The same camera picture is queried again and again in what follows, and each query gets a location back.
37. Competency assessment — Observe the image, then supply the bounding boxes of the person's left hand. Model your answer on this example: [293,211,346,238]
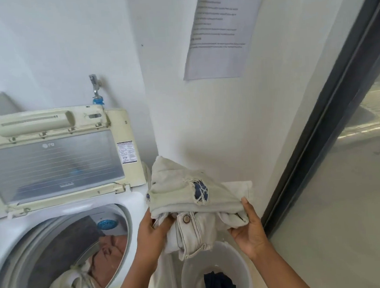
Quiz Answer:
[135,207,180,273]

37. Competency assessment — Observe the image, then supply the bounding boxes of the person's right hand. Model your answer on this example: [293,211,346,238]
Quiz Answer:
[225,195,272,262]

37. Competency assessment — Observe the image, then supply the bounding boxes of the orange white clothes item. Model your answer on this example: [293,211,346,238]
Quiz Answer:
[86,234,133,288]

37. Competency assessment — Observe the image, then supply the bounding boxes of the cream blue washing machine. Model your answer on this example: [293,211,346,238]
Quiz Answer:
[0,101,163,288]

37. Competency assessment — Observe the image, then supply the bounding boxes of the dark navy garment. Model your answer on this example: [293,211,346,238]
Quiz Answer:
[199,270,237,288]

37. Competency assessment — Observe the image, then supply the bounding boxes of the light beige jeans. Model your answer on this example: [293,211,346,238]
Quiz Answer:
[143,149,259,263]

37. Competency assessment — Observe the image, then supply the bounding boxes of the cream washing machine lid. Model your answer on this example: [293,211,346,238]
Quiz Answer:
[0,101,149,218]

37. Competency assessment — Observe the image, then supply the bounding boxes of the person's right forearm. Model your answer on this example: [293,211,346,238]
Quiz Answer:
[248,237,315,288]

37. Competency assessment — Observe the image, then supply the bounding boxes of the translucent plastic laundry basket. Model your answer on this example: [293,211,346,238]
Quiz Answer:
[178,239,253,288]

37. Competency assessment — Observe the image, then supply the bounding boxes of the metal water tap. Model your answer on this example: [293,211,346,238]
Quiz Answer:
[88,74,103,99]

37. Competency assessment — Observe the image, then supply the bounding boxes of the white paper notice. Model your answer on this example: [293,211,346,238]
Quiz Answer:
[178,0,274,82]

